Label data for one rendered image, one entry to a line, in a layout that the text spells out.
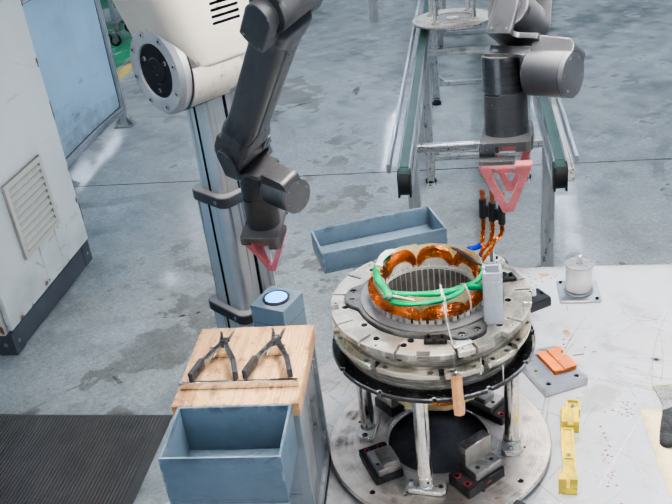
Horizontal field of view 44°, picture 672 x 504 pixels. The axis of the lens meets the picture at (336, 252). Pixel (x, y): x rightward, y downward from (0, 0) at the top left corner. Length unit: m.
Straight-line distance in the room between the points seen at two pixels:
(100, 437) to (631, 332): 1.83
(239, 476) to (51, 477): 1.77
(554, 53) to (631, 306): 0.94
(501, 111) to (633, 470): 0.69
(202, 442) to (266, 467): 0.17
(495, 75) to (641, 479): 0.74
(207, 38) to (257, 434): 0.66
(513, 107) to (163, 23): 0.61
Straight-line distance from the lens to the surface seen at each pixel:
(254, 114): 1.20
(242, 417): 1.23
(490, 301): 1.25
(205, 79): 1.47
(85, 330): 3.60
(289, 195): 1.31
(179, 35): 1.44
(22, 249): 3.57
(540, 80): 1.07
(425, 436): 1.34
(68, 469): 2.90
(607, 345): 1.79
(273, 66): 1.09
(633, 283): 2.00
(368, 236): 1.69
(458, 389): 1.23
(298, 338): 1.34
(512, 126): 1.12
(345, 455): 1.51
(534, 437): 1.53
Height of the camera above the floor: 1.81
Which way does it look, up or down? 29 degrees down
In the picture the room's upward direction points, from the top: 7 degrees counter-clockwise
